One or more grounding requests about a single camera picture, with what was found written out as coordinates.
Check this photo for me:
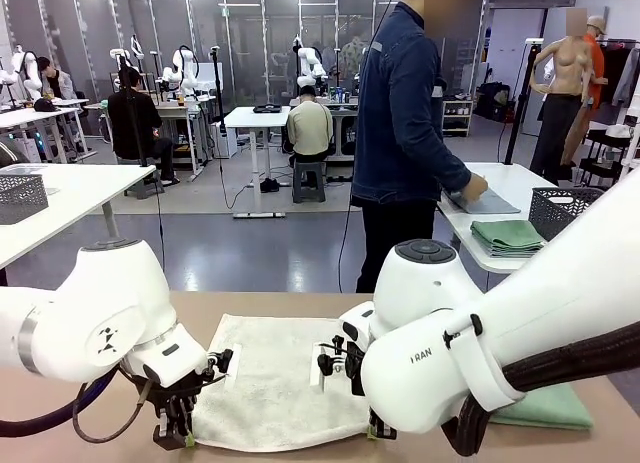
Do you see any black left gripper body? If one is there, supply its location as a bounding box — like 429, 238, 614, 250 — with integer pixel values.
144, 377, 204, 413

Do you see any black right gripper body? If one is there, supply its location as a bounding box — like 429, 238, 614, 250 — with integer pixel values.
345, 341, 369, 397

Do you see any white terry towel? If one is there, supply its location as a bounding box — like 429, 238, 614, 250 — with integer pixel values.
191, 312, 375, 454

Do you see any green terry towel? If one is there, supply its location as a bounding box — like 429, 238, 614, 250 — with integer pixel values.
469, 220, 546, 252
488, 382, 595, 431

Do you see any grey plastic lattice basket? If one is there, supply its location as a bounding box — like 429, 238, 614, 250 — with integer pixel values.
528, 186, 607, 243
0, 173, 50, 226

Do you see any person's right hand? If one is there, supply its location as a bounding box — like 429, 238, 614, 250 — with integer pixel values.
462, 174, 490, 203

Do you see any white height-adjustable table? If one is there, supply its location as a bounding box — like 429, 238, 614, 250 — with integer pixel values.
433, 162, 561, 294
0, 162, 157, 273

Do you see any grey plastic stool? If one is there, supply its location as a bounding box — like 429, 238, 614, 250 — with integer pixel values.
292, 160, 327, 204

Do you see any seated person in beige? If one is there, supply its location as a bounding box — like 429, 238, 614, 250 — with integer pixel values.
285, 85, 335, 165

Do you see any white computer tower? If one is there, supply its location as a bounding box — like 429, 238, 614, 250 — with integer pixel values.
212, 120, 240, 160

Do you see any grey metal workbench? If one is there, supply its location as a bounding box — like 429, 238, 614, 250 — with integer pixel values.
149, 95, 214, 182

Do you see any person in denim jacket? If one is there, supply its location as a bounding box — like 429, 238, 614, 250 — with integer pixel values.
349, 0, 499, 294

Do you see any small white desk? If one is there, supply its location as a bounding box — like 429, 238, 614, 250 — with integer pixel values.
223, 106, 296, 219

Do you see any wooden shoe shelf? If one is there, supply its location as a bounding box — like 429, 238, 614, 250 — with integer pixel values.
442, 98, 474, 138

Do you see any clear plastic box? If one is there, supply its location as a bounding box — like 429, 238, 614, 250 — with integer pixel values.
0, 163, 47, 177

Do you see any seated person in black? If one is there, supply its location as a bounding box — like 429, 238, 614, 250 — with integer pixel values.
107, 67, 176, 185

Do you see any dark grey rounded object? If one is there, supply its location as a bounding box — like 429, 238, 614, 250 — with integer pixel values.
0, 140, 20, 170

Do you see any black bag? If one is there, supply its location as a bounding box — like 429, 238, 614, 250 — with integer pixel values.
477, 81, 516, 123

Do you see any black pole stand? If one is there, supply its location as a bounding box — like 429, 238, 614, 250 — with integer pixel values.
210, 45, 227, 137

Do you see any long white desk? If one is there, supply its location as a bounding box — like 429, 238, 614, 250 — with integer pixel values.
0, 98, 99, 165

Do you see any black stand with white head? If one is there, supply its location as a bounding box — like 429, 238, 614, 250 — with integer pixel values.
503, 37, 545, 166

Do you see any seated person in grey hoodie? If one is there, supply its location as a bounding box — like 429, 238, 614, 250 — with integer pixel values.
37, 56, 79, 102

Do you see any bare mannequin with dark trousers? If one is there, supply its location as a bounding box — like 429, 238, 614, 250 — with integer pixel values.
529, 7, 596, 185

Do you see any clothes rack with dark garments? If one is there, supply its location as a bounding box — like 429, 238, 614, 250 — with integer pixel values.
597, 38, 640, 109

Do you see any mannequin in orange shirt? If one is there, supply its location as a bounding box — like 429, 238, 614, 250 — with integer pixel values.
562, 15, 609, 167

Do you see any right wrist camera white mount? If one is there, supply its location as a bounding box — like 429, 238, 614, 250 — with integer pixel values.
309, 335, 351, 389

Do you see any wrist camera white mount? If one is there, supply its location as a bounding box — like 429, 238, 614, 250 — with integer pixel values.
309, 335, 351, 389
202, 342, 242, 387

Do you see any thin grey cable loop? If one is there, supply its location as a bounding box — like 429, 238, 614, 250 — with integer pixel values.
73, 377, 151, 444

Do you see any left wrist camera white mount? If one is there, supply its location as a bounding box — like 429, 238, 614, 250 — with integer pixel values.
202, 342, 242, 387

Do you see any left arm dark thick cable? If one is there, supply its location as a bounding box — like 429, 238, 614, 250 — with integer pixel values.
0, 370, 119, 439

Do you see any thin black hanging cable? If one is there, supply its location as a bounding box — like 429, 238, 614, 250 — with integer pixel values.
155, 180, 167, 272

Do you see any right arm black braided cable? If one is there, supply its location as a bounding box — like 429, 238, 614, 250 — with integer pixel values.
439, 322, 640, 458

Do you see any black floor cable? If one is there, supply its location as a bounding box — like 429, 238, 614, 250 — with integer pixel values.
217, 132, 254, 212

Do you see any black wire cart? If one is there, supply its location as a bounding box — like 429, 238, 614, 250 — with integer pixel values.
578, 127, 632, 189

